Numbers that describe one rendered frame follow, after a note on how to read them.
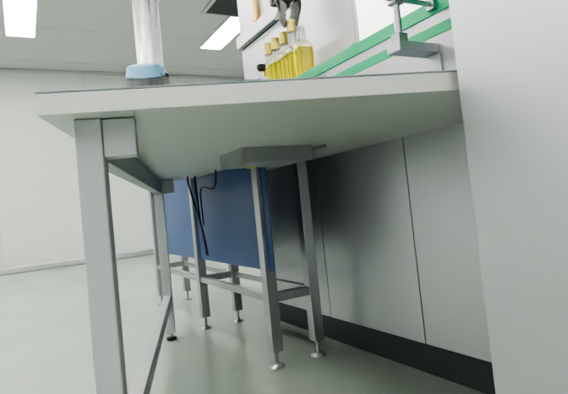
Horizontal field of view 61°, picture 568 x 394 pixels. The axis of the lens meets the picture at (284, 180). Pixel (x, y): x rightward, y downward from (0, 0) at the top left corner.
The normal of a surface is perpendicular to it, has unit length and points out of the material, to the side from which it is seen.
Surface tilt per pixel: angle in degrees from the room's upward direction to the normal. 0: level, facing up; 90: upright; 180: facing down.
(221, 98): 90
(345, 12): 90
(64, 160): 90
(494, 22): 90
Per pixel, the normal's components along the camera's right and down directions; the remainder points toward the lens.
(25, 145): 0.47, -0.09
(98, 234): 0.18, -0.07
